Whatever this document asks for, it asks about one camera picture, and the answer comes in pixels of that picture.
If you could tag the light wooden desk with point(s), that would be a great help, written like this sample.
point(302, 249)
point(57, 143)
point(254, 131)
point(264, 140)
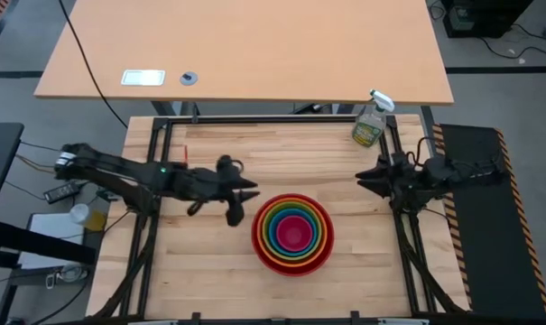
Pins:
point(263, 45)

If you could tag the green plastic bowl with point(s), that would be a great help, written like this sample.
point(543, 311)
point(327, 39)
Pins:
point(266, 233)

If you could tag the white paper sheet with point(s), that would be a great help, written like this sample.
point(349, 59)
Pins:
point(51, 234)

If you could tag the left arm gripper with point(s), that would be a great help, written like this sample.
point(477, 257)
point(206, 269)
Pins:
point(214, 185)

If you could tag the black power adapter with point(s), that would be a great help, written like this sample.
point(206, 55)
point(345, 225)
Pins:
point(61, 192)

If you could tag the black equipment box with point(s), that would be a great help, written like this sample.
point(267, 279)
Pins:
point(484, 15)

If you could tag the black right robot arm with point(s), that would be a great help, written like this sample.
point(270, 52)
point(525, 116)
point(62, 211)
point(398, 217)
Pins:
point(444, 171)

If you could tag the orange plastic bowl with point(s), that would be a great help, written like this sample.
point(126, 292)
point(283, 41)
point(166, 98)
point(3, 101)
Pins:
point(258, 234)

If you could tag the black hazard-striped mat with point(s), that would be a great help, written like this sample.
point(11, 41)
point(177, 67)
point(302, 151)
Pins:
point(484, 234)

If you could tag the yellow plastic bowl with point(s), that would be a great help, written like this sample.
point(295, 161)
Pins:
point(262, 234)

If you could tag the green spray bottle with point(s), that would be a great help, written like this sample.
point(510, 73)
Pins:
point(369, 128)

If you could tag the blue plastic bowl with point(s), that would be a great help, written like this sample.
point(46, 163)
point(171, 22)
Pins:
point(272, 232)

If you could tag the grey round desk grommet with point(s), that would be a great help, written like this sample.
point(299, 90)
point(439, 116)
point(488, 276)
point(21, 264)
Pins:
point(188, 78)

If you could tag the nested rainbow bowls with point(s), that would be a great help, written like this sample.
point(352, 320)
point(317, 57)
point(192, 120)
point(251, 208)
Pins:
point(293, 272)

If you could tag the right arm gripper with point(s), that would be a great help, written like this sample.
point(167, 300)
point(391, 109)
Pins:
point(401, 180)

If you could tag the pink plastic bowl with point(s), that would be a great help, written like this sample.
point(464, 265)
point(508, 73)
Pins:
point(294, 233)

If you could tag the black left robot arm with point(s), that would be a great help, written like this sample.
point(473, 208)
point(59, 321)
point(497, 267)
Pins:
point(119, 167)

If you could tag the white rectangular desk plate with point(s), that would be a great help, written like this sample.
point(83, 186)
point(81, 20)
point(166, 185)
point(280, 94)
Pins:
point(143, 77)

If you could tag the small red marker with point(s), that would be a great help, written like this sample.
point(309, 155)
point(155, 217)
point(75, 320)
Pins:
point(186, 153)

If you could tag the clear plastic cup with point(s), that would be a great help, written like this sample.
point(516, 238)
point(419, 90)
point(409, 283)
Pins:
point(85, 216)

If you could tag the black aluminium table frame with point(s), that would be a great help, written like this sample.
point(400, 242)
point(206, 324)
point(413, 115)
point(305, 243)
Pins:
point(277, 118)

